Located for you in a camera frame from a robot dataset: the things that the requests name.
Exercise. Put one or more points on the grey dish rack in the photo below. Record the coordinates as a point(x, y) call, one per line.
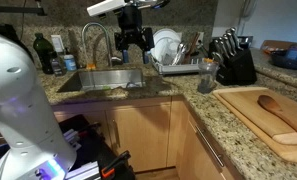
point(170, 69)

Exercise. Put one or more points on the orange sponge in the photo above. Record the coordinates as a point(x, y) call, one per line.
point(90, 66)

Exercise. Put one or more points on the steel cabinet door handle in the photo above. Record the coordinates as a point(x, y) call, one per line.
point(116, 133)

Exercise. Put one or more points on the small blue lid container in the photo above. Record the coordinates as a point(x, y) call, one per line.
point(70, 62)

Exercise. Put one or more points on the wooden spoon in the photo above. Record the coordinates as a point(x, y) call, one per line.
point(271, 105)

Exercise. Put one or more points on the dark green glass bottle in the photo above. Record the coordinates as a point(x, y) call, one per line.
point(43, 49)

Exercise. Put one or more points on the small wooden cutting board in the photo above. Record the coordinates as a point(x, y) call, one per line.
point(246, 102)

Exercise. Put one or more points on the clear glass cup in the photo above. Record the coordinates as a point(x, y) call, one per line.
point(207, 72)

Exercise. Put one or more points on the white plate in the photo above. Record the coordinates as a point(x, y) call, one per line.
point(166, 41)

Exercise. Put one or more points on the dark blue bowl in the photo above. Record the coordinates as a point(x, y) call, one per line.
point(278, 58)

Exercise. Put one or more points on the steel kitchen faucet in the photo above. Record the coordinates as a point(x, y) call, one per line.
point(97, 47)

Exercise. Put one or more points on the stainless steel sink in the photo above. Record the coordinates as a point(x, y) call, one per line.
point(104, 80)

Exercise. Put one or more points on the steel drawer handle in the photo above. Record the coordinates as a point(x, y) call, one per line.
point(210, 147)

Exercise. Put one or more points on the white wall outlet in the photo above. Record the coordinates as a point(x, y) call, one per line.
point(57, 43)

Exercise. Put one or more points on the black orange clamp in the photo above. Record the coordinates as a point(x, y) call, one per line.
point(109, 170)

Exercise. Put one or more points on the black knife block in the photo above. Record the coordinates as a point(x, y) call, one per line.
point(236, 65)

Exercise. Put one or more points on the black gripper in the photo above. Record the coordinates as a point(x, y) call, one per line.
point(132, 32)

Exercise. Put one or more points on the small dark soap bottle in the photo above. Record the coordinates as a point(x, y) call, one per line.
point(56, 64)

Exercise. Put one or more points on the large wooden cutting board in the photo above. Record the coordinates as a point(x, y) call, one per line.
point(286, 152)

